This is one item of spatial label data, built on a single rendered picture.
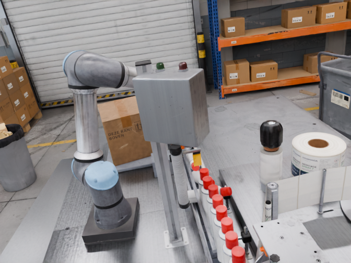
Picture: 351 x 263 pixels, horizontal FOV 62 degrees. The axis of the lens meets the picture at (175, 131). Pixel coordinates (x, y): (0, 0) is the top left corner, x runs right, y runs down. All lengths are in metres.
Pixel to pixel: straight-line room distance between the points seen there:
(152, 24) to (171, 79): 4.42
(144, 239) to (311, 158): 0.72
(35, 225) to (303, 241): 1.11
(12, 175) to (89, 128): 2.32
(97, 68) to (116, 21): 4.19
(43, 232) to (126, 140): 0.58
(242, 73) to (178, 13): 1.44
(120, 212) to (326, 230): 0.74
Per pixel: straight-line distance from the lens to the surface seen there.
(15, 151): 3.33
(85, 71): 1.03
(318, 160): 1.26
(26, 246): 1.39
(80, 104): 1.15
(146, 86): 0.77
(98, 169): 1.14
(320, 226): 1.15
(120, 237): 1.21
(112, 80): 1.02
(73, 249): 1.27
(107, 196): 1.13
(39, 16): 5.52
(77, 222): 1.38
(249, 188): 1.29
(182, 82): 0.71
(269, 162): 1.18
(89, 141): 1.19
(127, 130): 1.55
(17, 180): 3.47
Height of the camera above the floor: 1.67
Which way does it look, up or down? 26 degrees down
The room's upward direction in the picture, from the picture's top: 9 degrees counter-clockwise
